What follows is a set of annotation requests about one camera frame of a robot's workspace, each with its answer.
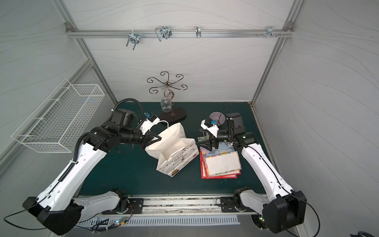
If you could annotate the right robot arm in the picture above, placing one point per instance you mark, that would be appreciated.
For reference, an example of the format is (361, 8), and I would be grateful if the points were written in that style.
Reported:
(272, 182)

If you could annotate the green felt table mat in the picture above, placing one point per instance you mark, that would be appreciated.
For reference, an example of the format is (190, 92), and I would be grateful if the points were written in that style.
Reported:
(130, 169)

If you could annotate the pink ceramic bowl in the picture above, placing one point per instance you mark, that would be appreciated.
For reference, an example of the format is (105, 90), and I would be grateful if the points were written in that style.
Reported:
(218, 117)

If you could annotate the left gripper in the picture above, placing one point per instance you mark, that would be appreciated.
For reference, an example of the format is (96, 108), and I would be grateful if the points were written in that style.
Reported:
(146, 138)

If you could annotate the white printed paper bag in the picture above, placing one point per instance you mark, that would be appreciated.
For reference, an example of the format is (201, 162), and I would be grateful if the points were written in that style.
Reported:
(174, 151)

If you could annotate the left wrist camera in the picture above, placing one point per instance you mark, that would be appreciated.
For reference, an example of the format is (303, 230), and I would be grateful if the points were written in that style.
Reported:
(150, 120)

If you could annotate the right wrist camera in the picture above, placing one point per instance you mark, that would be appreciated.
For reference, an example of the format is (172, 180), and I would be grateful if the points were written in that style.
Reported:
(211, 126)

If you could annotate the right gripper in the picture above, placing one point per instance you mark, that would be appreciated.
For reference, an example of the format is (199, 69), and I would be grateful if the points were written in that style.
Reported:
(211, 141)

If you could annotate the red RICH paper bag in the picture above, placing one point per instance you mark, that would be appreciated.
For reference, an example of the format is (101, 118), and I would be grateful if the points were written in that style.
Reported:
(204, 175)

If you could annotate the floral print paper bag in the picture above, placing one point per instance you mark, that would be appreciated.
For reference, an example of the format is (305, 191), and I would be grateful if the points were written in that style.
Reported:
(223, 148)

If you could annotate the clear wine glass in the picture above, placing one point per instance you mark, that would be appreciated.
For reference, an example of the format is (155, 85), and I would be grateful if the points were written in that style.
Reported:
(166, 101)

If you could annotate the aluminium top rail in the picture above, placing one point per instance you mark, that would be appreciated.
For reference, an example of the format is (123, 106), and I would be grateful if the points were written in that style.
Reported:
(176, 34)

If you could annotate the black metal cup tree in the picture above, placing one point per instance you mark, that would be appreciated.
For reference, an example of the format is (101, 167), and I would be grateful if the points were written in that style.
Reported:
(167, 87)

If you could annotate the slotted cable duct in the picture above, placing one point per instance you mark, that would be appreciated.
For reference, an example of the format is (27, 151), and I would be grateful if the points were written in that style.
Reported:
(195, 220)

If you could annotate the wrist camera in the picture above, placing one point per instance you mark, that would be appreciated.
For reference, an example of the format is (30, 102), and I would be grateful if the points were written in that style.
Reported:
(211, 126)
(150, 120)

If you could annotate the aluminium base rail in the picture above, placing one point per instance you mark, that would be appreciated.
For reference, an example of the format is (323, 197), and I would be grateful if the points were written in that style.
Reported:
(192, 204)

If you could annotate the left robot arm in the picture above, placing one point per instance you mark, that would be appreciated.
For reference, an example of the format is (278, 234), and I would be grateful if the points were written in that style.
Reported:
(57, 208)

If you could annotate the white wire wall basket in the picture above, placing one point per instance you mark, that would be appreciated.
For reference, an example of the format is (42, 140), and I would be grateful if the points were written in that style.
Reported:
(57, 123)

